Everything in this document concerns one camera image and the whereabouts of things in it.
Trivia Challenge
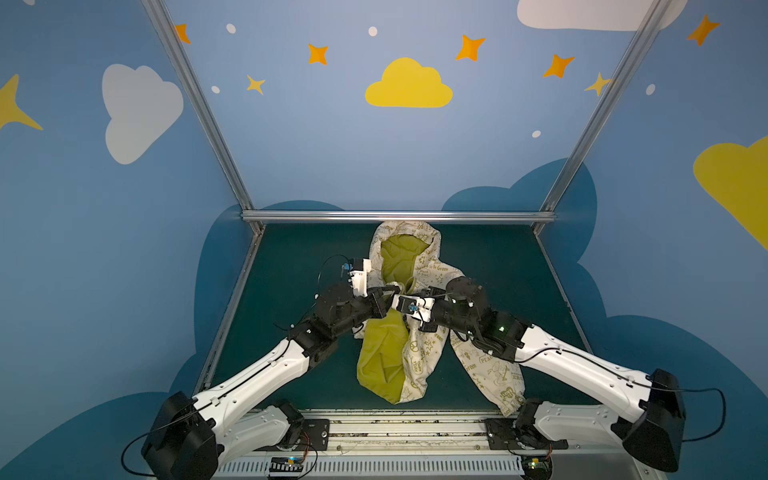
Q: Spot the right small circuit board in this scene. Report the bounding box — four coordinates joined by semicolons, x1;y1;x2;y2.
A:
521;457;552;480

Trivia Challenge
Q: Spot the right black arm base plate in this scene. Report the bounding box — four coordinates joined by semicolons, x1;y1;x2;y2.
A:
484;418;569;452

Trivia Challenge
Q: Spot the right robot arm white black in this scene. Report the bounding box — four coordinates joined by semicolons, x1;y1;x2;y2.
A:
396;277;688;473

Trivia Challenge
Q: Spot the aluminium left frame post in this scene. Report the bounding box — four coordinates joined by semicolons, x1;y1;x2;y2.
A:
141;0;253;210

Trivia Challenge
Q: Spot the left small circuit board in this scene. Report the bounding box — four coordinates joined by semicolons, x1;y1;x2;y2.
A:
267;456;305;479

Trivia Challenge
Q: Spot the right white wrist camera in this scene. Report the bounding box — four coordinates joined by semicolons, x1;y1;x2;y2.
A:
391;294;435;323

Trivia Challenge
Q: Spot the aluminium front rail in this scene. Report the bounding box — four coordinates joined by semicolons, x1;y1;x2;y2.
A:
214;402;666;479

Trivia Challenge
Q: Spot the aluminium right frame post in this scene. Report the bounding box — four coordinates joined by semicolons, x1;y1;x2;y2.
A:
540;0;673;215

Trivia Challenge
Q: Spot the aluminium back frame bar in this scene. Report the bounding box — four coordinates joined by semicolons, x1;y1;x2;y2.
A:
241;210;556;224

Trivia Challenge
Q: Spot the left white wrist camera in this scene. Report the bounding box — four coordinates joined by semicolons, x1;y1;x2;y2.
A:
342;258;372;297

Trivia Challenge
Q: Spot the small circuit board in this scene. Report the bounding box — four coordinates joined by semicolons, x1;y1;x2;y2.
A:
267;456;305;479
521;457;552;480

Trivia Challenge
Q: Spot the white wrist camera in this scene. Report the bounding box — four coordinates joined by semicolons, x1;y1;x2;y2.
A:
342;258;372;297
391;294;435;323

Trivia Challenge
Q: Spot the aluminium frame post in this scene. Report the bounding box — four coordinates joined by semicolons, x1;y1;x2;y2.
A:
540;0;673;215
141;0;253;210

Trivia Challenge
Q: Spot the white green printed jacket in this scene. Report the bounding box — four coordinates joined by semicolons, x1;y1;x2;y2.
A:
355;221;525;416

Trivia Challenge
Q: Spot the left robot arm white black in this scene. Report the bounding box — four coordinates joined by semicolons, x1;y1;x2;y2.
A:
139;281;400;479

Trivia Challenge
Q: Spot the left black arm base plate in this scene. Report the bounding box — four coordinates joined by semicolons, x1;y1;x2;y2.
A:
262;418;330;452

